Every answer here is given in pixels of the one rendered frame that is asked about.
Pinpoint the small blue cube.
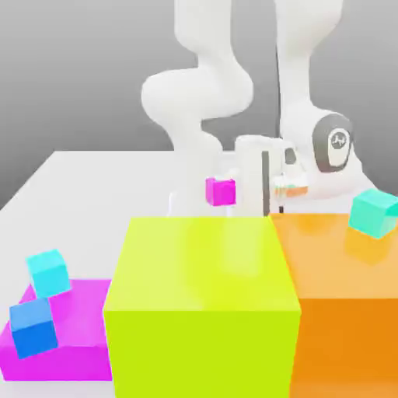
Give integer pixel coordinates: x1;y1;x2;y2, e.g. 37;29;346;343
9;297;59;361

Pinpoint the large orange box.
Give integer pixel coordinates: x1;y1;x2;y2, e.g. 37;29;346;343
268;212;398;398

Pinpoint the small teal cube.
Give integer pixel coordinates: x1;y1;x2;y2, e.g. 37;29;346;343
347;187;398;240

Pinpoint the small cyan cube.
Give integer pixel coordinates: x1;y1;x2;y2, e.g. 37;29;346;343
25;248;72;299

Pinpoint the large yellow-green box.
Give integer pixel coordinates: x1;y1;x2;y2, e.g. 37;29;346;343
103;215;302;398

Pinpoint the large magenta box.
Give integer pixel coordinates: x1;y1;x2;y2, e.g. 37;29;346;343
0;278;113;382

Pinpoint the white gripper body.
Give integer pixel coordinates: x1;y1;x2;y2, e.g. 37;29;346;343
234;134;285;218

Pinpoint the small magenta cube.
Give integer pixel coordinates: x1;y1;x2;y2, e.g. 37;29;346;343
204;176;237;208

